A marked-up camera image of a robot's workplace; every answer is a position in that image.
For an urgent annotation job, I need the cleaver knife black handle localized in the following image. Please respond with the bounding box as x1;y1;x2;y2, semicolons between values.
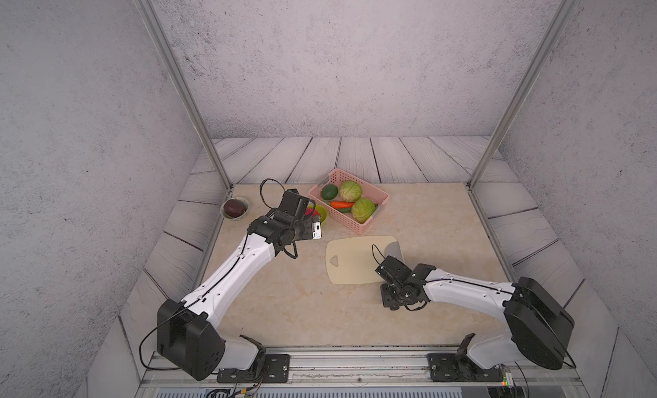
383;242;404;262

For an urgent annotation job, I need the cream plastic cutting board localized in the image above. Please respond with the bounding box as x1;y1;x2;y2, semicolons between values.
325;235;398;285

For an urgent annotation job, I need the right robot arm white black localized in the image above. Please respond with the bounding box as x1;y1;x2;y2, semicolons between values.
376;256;575;378

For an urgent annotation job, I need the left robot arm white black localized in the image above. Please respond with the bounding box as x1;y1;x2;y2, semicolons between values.
155;189;321;382

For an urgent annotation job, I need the lime green bowl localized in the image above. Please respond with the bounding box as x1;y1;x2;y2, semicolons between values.
307;203;328;223

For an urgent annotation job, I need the dark green avocado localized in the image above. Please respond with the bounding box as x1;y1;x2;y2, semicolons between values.
320;183;339;201

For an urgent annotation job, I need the orange carrot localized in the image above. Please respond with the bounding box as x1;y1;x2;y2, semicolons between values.
330;201;354;210

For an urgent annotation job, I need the dark brown fruit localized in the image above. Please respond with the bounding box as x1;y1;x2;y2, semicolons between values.
222;198;247;218

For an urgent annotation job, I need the patterned ceramic bowl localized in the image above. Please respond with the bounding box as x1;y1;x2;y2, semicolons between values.
221;197;249;220

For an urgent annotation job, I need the pink perforated plastic basket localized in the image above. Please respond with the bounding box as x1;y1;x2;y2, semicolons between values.
309;169;389;235

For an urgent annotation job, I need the green cabbage rear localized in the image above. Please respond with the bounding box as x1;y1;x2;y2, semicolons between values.
339;180;363;203

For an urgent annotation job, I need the green cabbage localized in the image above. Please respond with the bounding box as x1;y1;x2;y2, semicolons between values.
339;180;363;203
351;198;377;223

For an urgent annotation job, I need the green cabbage front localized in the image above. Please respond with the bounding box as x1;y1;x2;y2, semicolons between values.
351;198;377;223

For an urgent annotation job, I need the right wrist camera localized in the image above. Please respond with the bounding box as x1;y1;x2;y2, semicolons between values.
375;256;412;285

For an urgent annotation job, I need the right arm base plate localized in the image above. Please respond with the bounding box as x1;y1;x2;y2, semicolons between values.
427;354;505;383

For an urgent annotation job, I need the aluminium front rail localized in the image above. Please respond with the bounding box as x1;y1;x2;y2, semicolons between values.
137;346;589;397

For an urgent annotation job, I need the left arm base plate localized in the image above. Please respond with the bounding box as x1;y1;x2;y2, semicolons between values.
217;354;290;384

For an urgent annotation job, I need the left aluminium frame post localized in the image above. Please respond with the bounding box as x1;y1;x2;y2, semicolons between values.
133;0;233;190

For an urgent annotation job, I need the aluminium frame post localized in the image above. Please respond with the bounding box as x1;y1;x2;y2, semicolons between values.
133;0;233;190
467;0;579;192

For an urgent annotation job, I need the right aluminium frame post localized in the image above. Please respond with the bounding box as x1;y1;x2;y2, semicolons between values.
467;0;579;192

